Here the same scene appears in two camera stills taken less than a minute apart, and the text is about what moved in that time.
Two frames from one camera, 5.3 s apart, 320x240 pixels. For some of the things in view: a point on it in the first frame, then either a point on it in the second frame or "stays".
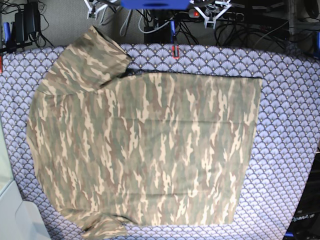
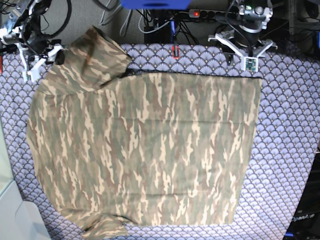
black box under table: x=162 y=35 stays
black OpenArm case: x=305 y=224 stays
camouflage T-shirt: x=115 y=150 stays
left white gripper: x=95 y=13 to x=56 y=53
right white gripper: x=213 y=21 to x=249 y=61
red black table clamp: x=175 y=52 stays
